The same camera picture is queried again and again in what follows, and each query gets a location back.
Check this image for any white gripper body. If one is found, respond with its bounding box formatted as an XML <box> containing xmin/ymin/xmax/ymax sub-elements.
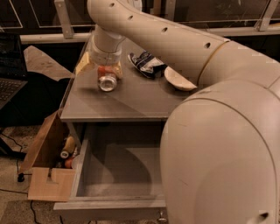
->
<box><xmin>89</xmin><ymin>25</ymin><xmax>125</xmax><ymax>66</ymax></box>

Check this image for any grey cabinet with flat top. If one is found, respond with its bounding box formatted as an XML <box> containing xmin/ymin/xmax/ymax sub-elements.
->
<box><xmin>60</xmin><ymin>39</ymin><xmax>192</xmax><ymax>144</ymax></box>

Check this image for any blue white chip bag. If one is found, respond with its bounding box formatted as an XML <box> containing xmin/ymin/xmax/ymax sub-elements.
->
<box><xmin>128</xmin><ymin>51</ymin><xmax>167</xmax><ymax>80</ymax></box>

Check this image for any orange coke can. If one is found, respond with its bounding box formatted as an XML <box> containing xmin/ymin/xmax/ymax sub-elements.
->
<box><xmin>97</xmin><ymin>66</ymin><xmax>117</xmax><ymax>92</ymax></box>

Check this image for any brown cardboard box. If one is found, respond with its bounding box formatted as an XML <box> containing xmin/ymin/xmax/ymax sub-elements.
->
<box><xmin>18</xmin><ymin>112</ymin><xmax>75</xmax><ymax>202</ymax></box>

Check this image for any white paper bowl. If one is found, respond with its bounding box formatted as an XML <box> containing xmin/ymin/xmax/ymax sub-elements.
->
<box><xmin>164</xmin><ymin>66</ymin><xmax>196</xmax><ymax>91</ymax></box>

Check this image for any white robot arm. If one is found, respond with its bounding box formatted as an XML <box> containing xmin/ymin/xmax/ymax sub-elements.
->
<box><xmin>87</xmin><ymin>0</ymin><xmax>280</xmax><ymax>224</ymax></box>

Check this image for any open grey top drawer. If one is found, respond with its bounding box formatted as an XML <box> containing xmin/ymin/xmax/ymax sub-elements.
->
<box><xmin>54</xmin><ymin>122</ymin><xmax>167</xmax><ymax>221</ymax></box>

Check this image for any metal drawer handle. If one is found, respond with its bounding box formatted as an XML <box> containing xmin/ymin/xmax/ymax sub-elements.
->
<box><xmin>157</xmin><ymin>213</ymin><xmax>167</xmax><ymax>224</ymax></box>

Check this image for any brown cardboard sheet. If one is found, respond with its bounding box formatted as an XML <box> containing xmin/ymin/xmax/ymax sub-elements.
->
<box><xmin>24</xmin><ymin>45</ymin><xmax>74</xmax><ymax>81</ymax></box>

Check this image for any black laptop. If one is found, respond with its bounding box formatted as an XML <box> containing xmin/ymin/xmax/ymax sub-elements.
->
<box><xmin>0</xmin><ymin>32</ymin><xmax>28</xmax><ymax>109</ymax></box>

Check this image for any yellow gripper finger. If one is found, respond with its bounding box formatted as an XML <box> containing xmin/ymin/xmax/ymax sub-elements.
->
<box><xmin>74</xmin><ymin>52</ymin><xmax>96</xmax><ymax>76</ymax></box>
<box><xmin>112</xmin><ymin>62</ymin><xmax>123</xmax><ymax>80</ymax></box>

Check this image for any orange item in box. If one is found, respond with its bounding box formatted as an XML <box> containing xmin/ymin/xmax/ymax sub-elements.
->
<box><xmin>65</xmin><ymin>157</ymin><xmax>74</xmax><ymax>169</ymax></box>

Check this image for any yellow bottle in box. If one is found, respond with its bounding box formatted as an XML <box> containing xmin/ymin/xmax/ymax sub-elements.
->
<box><xmin>60</xmin><ymin>136</ymin><xmax>75</xmax><ymax>159</ymax></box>

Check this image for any black cable on floor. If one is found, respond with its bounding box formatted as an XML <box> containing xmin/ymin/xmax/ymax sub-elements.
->
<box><xmin>0</xmin><ymin>132</ymin><xmax>40</xmax><ymax>224</ymax></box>

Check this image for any grey metal railing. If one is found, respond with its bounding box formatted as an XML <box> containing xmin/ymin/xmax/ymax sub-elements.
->
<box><xmin>0</xmin><ymin>0</ymin><xmax>280</xmax><ymax>46</ymax></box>

